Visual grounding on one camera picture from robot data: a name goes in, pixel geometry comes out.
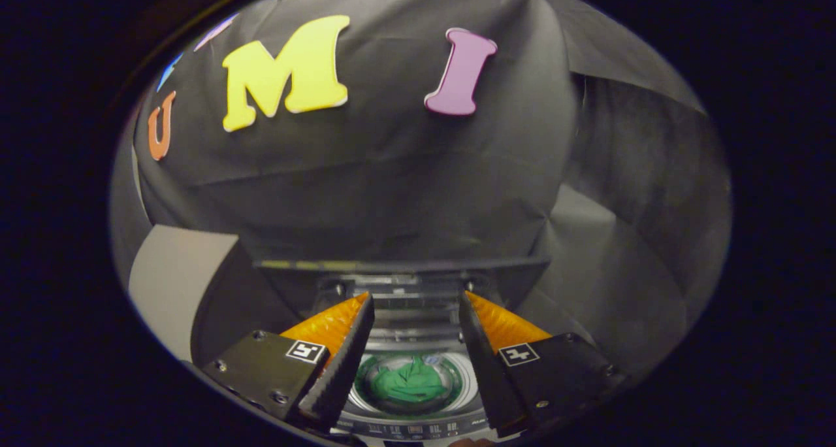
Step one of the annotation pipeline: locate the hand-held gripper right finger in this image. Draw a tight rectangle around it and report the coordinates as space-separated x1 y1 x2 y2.
457 290 631 438

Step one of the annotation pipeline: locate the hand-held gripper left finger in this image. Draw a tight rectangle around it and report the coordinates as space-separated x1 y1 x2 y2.
201 291 376 435

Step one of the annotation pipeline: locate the green polo shirt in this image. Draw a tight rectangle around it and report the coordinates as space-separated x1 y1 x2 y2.
362 356 458 405

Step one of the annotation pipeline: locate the grey washing machine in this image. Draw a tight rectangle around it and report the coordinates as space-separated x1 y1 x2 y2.
313 274 523 444

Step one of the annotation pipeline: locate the dark washing machine lid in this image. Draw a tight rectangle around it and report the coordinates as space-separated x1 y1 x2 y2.
253 257 553 323

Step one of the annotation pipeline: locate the grey cabinet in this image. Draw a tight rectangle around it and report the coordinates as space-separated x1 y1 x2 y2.
127 223 241 363

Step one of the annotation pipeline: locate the black backdrop cloth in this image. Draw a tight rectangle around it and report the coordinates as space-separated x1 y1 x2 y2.
108 0 732 382

